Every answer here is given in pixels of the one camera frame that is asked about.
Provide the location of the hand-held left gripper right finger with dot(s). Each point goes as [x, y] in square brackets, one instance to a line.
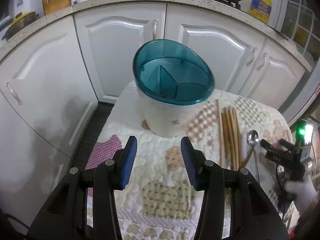
[188, 160]

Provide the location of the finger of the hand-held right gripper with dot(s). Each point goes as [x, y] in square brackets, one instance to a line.
[268, 147]
[286, 144]

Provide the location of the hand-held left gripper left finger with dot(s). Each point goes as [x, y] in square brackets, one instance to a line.
[130, 160]

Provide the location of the metal spoon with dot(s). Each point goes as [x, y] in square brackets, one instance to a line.
[252, 137]

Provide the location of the white utensil holder teal rim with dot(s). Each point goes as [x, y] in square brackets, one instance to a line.
[162, 120]

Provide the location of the person's right hand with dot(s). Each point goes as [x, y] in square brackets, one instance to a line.
[303, 195]

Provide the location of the patchwork quilted cloth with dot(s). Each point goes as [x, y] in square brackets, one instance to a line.
[155, 145]

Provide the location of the white kitchen base cabinet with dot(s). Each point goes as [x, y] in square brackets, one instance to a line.
[112, 55]

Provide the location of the glass door cabinet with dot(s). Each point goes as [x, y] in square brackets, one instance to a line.
[300, 22]

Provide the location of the yellow cooking oil bottle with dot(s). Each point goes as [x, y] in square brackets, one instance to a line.
[260, 5]

